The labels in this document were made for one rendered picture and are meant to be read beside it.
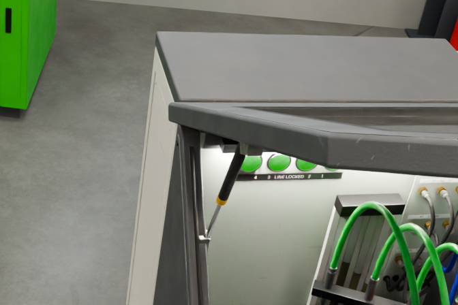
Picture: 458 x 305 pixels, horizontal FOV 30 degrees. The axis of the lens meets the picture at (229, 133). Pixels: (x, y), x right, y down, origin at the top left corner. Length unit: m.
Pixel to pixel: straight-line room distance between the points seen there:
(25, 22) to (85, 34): 1.15
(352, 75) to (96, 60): 3.10
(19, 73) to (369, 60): 2.45
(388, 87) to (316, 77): 0.15
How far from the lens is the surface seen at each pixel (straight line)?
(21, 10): 3.93
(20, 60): 4.05
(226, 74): 1.73
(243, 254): 1.86
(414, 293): 1.51
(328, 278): 1.85
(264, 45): 1.87
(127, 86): 4.59
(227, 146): 1.62
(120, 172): 3.94
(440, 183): 1.90
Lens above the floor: 2.34
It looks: 33 degrees down
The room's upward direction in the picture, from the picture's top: 10 degrees clockwise
